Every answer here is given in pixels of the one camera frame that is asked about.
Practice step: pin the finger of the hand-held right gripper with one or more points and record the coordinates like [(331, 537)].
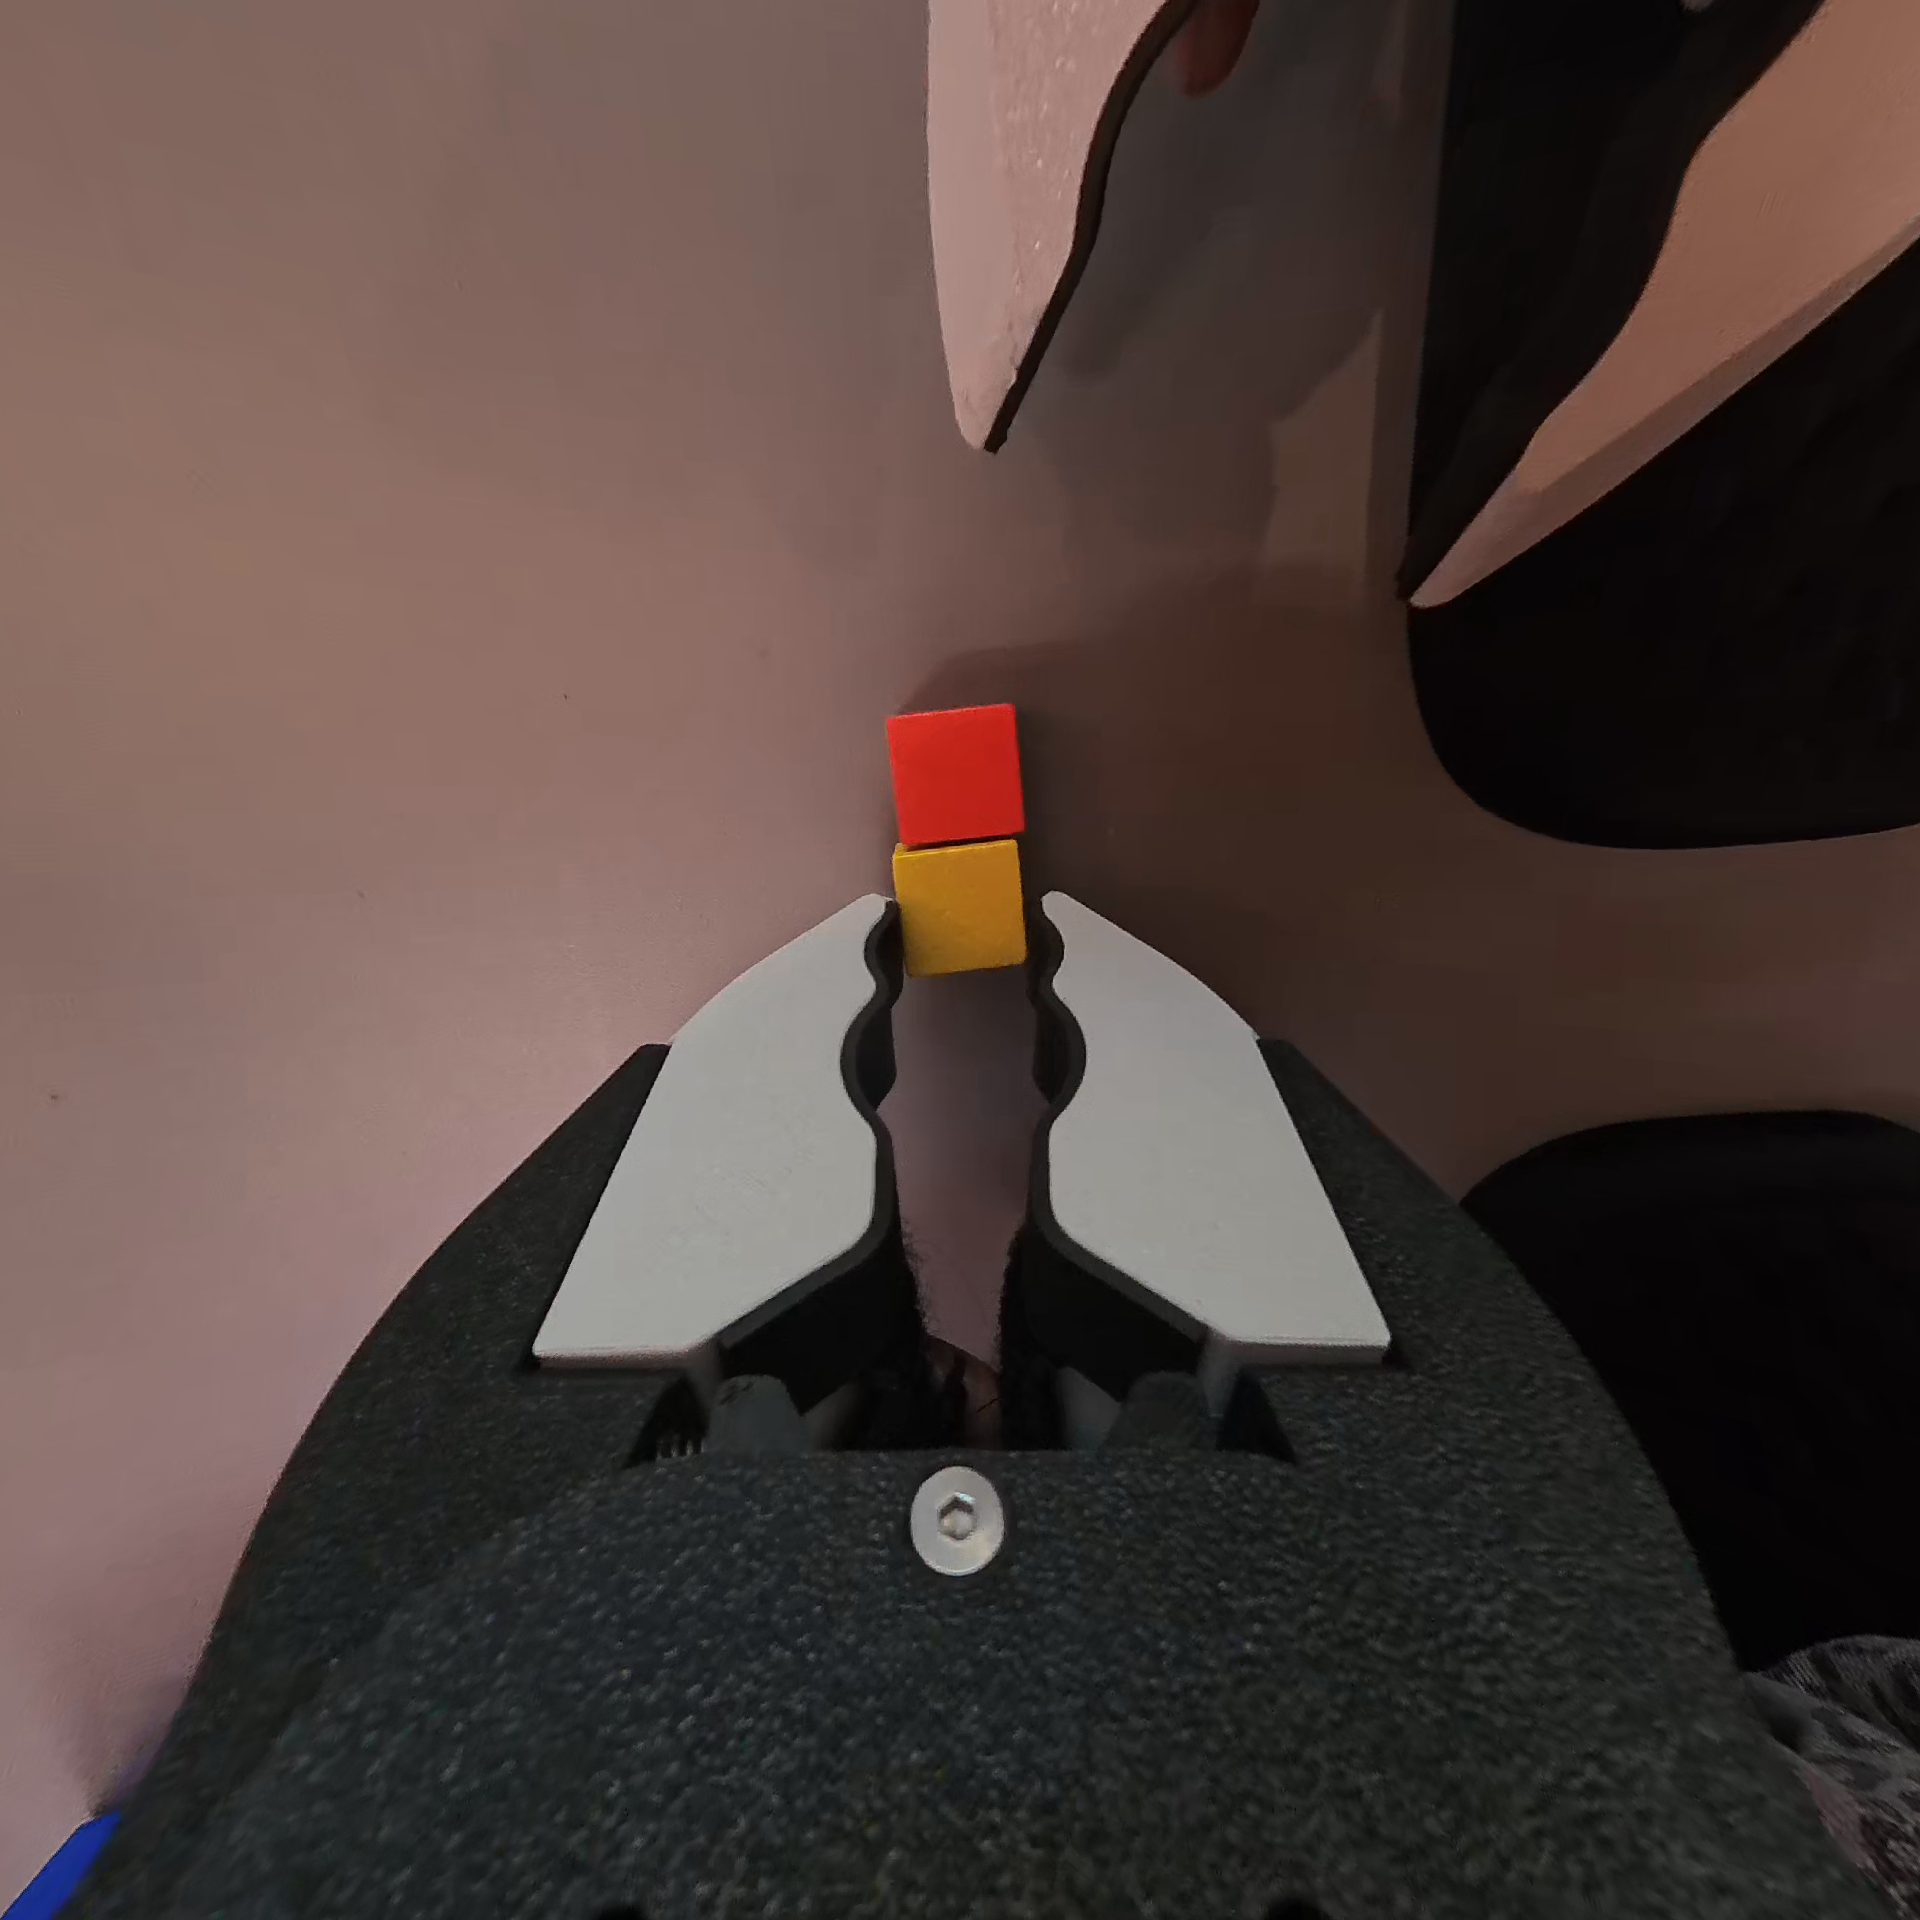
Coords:
[(1799, 225), (1019, 225)]

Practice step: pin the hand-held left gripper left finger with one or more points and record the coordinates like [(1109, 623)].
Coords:
[(750, 1170)]

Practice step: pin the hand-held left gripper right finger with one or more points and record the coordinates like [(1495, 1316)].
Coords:
[(1184, 1170)]

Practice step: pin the yellow wooden cube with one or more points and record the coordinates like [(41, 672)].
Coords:
[(961, 908)]

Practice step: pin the red wooden cube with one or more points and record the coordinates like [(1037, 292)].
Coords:
[(954, 774)]

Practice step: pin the blue plastic bin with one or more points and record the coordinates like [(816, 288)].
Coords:
[(53, 1881)]

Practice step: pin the grey desk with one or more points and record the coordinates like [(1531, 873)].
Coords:
[(376, 525)]

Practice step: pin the person's right hand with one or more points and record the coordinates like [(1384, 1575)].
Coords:
[(1219, 45)]

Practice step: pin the black bumpy armrest pad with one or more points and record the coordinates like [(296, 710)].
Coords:
[(1725, 1349)]

